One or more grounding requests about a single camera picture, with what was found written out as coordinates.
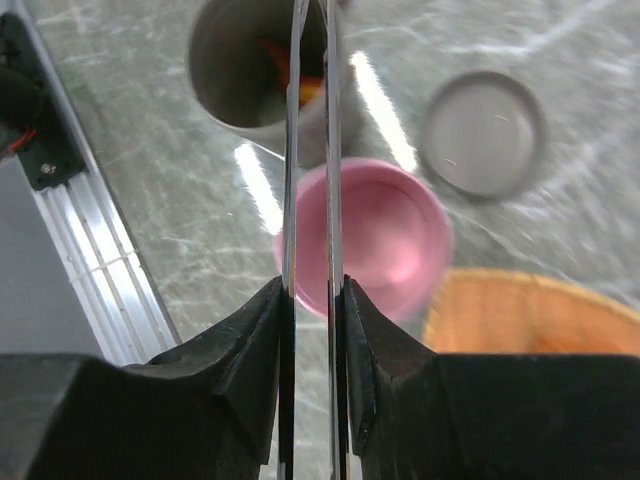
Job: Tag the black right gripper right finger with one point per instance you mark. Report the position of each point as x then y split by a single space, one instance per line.
418 414

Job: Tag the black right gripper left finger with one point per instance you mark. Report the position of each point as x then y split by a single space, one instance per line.
201 410

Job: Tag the metal food tongs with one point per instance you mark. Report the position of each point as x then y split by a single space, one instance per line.
311 237

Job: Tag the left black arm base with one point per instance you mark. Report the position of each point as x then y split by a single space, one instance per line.
38 133

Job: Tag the woven bamboo basket tray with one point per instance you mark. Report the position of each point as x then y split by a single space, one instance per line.
482 310

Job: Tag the pink cylindrical container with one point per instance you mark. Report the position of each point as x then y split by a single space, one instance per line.
397 238

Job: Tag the grey lid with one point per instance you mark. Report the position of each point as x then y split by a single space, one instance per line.
483 133

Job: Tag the grey cylindrical container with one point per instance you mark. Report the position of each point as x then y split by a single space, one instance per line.
236 81

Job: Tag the aluminium mounting rail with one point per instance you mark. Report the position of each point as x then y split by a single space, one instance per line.
103 264

